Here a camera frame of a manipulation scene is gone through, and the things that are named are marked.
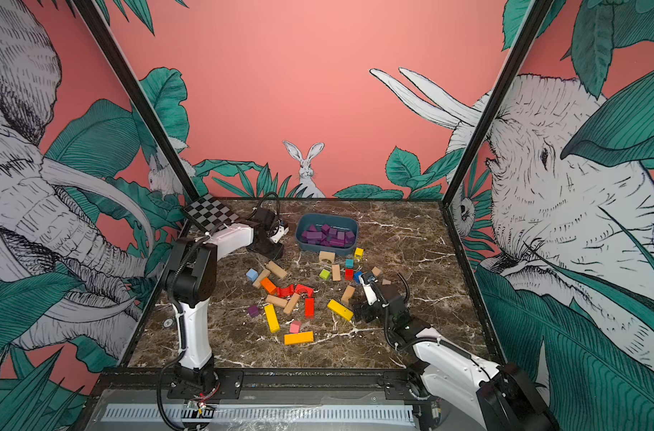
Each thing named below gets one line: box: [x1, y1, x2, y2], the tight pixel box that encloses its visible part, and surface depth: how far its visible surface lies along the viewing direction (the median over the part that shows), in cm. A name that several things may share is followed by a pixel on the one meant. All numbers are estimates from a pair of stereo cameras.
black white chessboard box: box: [183, 193, 240, 232], surface depth 114 cm
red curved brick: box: [275, 283, 295, 299], surface depth 92 cm
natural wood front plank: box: [265, 293, 288, 308], surface depth 92 cm
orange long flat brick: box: [283, 331, 315, 346], surface depth 84 cm
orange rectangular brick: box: [260, 276, 277, 295], surface depth 93 cm
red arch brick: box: [294, 283, 314, 299], surface depth 93 cm
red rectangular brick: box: [304, 298, 316, 320], surface depth 91 cm
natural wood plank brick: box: [331, 263, 342, 282], surface depth 99 cm
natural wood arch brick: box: [318, 250, 336, 264], surface depth 103 cm
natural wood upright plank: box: [252, 269, 271, 290], surface depth 97 cm
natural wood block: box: [341, 284, 356, 306], surface depth 92 cm
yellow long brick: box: [264, 303, 281, 334], surface depth 88 cm
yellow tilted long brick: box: [327, 299, 354, 322], surface depth 89 cm
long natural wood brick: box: [265, 260, 288, 279], surface depth 100 cm
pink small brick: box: [289, 320, 302, 335], surface depth 85 cm
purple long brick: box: [301, 229, 327, 242], surface depth 106 cm
